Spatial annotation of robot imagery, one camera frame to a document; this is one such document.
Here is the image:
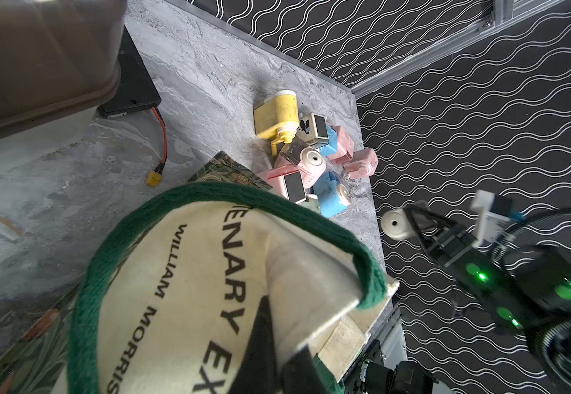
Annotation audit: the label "pink rounded pencil sharpener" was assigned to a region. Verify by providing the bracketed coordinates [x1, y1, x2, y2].
[342, 148, 378, 180]

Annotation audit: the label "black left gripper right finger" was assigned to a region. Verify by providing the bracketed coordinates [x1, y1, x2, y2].
[281, 346, 327, 394]

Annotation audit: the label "pink box pencil sharpener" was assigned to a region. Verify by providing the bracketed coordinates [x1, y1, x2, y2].
[328, 126, 355, 165]

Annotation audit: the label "light blue round sharpener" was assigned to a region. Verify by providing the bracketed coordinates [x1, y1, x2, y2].
[313, 171, 352, 218]

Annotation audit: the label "blue pencil sharpener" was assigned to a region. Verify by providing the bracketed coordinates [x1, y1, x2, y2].
[318, 125, 338, 158]

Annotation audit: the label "pink sharpener black face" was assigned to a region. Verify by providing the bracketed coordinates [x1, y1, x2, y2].
[258, 165, 307, 204]

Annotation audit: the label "white brown storage box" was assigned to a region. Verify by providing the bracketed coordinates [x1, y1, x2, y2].
[0, 1, 128, 139]

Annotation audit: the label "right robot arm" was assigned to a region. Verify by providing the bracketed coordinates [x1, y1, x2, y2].
[400, 190, 571, 393]

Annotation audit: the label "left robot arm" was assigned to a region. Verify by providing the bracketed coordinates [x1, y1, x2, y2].
[229, 296, 439, 393]

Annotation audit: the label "black battery with yellow plug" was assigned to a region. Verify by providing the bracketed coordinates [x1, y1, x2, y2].
[98, 26, 169, 187]

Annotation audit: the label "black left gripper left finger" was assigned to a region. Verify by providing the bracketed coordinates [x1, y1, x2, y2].
[228, 295, 278, 394]

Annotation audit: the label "cream panda pencil sharpener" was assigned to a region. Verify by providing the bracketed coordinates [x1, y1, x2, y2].
[380, 209, 415, 241]

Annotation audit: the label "gold square pencil sharpener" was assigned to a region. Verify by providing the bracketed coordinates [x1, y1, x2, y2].
[297, 113, 329, 149]

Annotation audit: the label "cream tote bag green handles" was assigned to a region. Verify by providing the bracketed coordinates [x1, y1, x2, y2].
[0, 152, 399, 393]

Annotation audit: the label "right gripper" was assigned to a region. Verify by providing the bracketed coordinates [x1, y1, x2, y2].
[403, 190, 549, 335]

